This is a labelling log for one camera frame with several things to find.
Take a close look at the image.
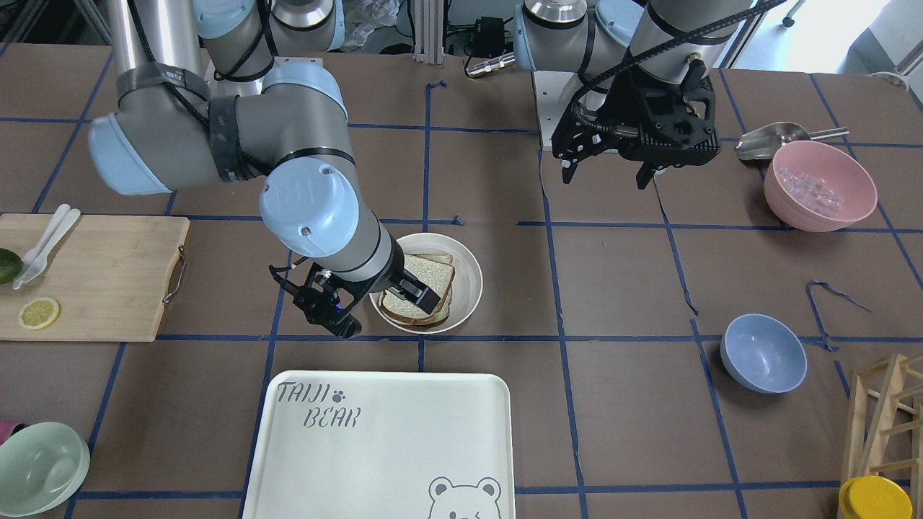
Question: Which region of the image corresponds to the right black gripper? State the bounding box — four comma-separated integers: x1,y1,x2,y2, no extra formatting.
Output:
268,245,442,339

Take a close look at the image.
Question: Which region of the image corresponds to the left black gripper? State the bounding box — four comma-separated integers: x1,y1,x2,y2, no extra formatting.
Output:
551,68,722,190

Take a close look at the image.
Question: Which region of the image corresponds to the bread slice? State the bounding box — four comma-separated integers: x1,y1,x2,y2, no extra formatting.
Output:
379,256,456,323
380,254,455,326

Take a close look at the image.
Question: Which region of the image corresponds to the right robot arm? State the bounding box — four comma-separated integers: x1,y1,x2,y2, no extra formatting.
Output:
89,1,443,338

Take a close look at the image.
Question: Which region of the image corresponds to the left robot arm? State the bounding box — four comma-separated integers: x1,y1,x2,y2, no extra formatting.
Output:
513,1,759,190

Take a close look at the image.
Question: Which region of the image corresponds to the bread slice on plate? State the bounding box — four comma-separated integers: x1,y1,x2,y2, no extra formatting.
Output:
380,254,455,326

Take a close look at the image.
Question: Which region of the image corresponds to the cream round plate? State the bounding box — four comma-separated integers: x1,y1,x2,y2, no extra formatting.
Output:
368,232,484,334

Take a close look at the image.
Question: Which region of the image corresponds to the cream bear serving tray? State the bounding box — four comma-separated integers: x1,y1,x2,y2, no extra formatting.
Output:
242,371,516,518

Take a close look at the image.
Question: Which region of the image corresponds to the metal scoop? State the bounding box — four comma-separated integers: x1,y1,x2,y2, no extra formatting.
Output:
735,122,850,161

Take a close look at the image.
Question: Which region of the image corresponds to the pink bowl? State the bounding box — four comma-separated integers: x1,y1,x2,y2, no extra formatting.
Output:
764,141,879,232

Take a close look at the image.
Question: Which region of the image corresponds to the blue bowl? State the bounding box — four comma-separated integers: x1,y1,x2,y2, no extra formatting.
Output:
720,314,808,394

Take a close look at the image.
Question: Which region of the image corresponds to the wooden cutting board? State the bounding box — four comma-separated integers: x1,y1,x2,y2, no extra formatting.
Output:
1,214,190,342

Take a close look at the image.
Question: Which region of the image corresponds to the lemon slice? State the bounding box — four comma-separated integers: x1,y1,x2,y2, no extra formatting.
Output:
17,298,61,331

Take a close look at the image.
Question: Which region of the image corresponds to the green avocado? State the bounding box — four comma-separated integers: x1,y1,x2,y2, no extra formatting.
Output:
0,249,24,285

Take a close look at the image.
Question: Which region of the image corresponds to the green bowl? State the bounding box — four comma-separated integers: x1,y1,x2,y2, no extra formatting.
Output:
1,422,90,517

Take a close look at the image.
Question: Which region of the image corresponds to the pink cloth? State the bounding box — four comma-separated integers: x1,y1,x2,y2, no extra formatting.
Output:
0,420,27,445

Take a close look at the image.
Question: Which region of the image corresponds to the wooden rack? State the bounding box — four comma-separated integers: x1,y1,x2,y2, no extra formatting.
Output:
839,354,921,518

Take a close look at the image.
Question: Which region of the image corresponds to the yellow cup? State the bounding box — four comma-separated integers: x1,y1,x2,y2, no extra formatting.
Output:
838,475,913,518

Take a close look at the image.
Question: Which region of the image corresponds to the aluminium frame post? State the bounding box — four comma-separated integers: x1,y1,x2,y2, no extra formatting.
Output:
409,1,446,68

